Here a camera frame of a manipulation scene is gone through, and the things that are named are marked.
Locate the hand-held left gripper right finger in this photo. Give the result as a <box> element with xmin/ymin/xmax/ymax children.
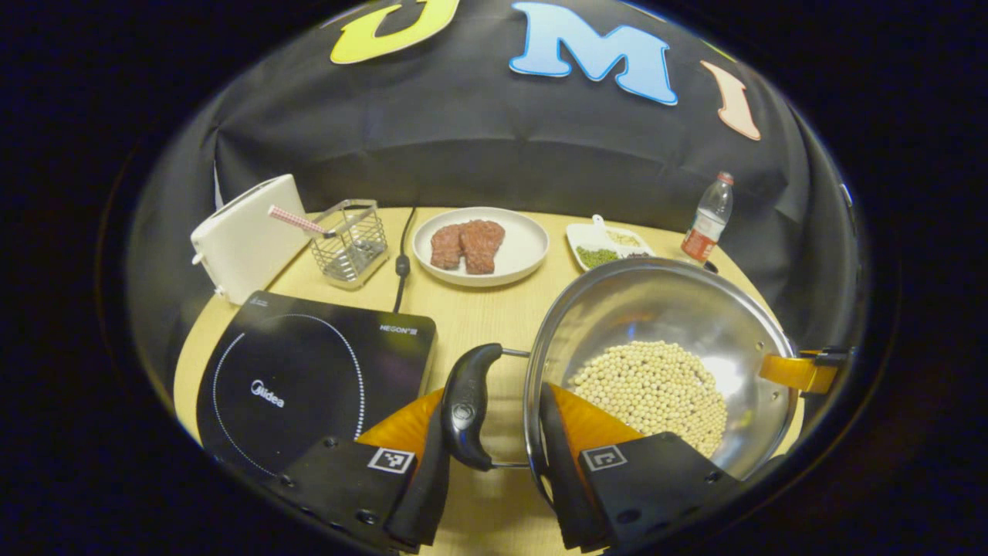
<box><xmin>538</xmin><ymin>382</ymin><xmax>746</xmax><ymax>554</ymax></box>

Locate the clear plastic bottle red label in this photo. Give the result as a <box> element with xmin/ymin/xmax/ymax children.
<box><xmin>681</xmin><ymin>171</ymin><xmax>735</xmax><ymax>263</ymax></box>

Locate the white divided dish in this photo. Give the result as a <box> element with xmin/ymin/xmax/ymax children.
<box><xmin>566</xmin><ymin>215</ymin><xmax>657</xmax><ymax>273</ymax></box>

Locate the stainless steel pot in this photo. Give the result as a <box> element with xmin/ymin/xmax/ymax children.
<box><xmin>442</xmin><ymin>257</ymin><xmax>804</xmax><ymax>510</ymax></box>

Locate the white toaster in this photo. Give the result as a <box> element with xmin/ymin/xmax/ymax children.
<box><xmin>191</xmin><ymin>174</ymin><xmax>310</xmax><ymax>306</ymax></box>

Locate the black induction cooktop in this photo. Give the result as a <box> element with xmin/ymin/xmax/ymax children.
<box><xmin>195</xmin><ymin>290</ymin><xmax>438</xmax><ymax>480</ymax></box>

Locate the pile of soybeans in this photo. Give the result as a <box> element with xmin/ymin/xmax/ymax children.
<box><xmin>569</xmin><ymin>341</ymin><xmax>729</xmax><ymax>458</ymax></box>

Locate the metal wire basket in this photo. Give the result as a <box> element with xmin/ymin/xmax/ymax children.
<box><xmin>311</xmin><ymin>199</ymin><xmax>389</xmax><ymax>290</ymax></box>

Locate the black power cable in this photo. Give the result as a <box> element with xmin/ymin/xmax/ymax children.
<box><xmin>392</xmin><ymin>207</ymin><xmax>418</xmax><ymax>314</ymax></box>

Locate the brown meat piece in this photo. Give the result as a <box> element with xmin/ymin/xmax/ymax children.
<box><xmin>430</xmin><ymin>224</ymin><xmax>464</xmax><ymax>270</ymax></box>
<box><xmin>461</xmin><ymin>220</ymin><xmax>506</xmax><ymax>275</ymax></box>

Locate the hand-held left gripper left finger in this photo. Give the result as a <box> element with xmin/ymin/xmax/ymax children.
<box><xmin>274</xmin><ymin>386</ymin><xmax>452</xmax><ymax>554</ymax></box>

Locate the pink checked straw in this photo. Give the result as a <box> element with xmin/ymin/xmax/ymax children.
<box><xmin>268</xmin><ymin>205</ymin><xmax>337</xmax><ymax>237</ymax></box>

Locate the white round plate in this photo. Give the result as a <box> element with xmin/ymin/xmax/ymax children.
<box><xmin>412</xmin><ymin>206</ymin><xmax>550</xmax><ymax>288</ymax></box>

